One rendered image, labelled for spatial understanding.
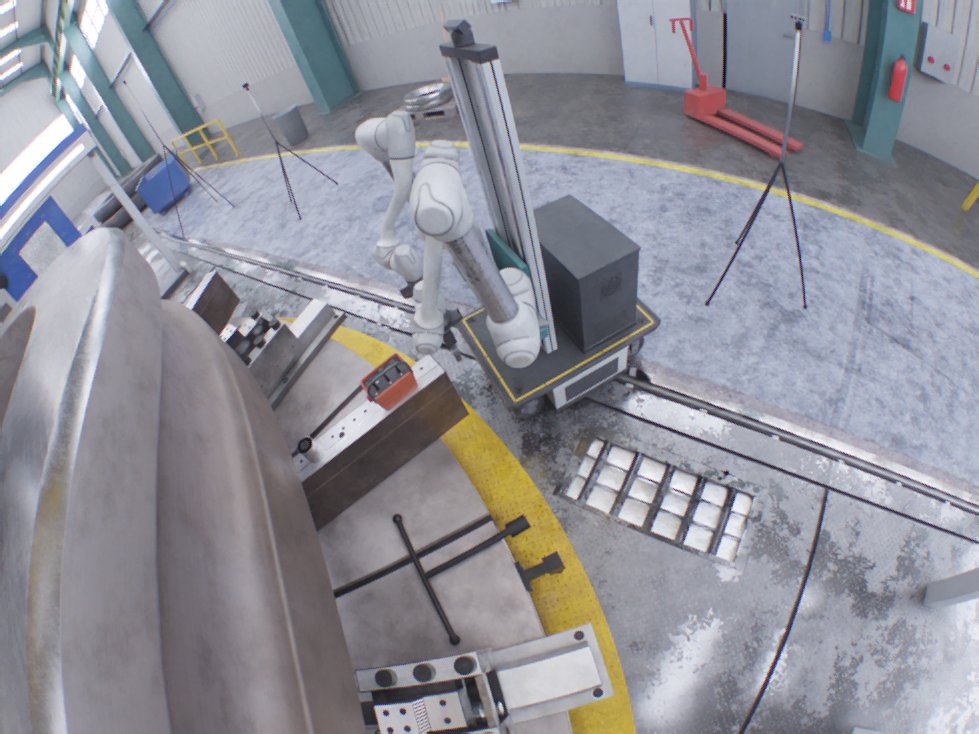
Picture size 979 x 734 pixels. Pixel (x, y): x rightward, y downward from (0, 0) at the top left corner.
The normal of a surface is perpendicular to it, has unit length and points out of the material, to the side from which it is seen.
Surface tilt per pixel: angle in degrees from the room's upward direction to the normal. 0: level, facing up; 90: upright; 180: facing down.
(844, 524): 0
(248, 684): 62
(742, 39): 90
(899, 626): 0
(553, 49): 90
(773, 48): 90
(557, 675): 0
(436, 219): 84
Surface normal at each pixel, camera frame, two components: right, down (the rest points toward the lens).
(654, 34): -0.50, 0.77
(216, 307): 0.97, -0.02
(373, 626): -0.22, -0.56
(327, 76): 0.84, 0.31
